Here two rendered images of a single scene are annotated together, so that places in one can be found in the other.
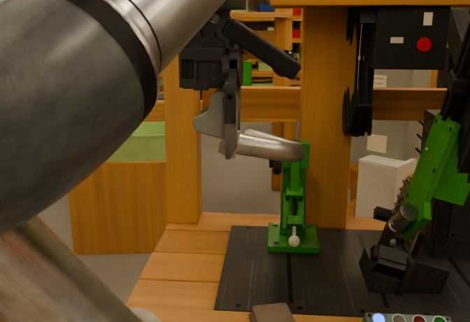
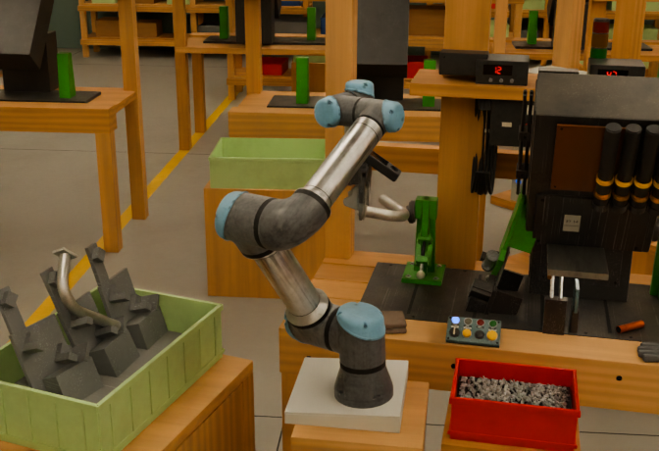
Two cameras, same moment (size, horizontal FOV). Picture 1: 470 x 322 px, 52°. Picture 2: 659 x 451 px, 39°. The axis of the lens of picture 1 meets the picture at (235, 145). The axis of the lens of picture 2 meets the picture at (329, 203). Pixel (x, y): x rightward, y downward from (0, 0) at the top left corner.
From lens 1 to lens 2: 1.79 m
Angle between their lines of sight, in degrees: 8
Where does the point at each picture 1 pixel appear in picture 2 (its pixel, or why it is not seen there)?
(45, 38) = (309, 207)
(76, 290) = (297, 270)
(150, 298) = not seen: hidden behind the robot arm
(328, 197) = (459, 243)
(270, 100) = (415, 158)
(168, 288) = not seen: hidden behind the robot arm
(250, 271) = (384, 293)
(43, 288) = (289, 267)
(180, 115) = not seen: hidden behind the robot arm
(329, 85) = (460, 151)
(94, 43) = (318, 207)
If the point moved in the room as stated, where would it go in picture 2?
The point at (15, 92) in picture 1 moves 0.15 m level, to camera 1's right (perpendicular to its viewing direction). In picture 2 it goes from (304, 219) to (373, 222)
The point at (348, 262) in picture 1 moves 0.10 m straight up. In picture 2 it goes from (461, 292) to (462, 263)
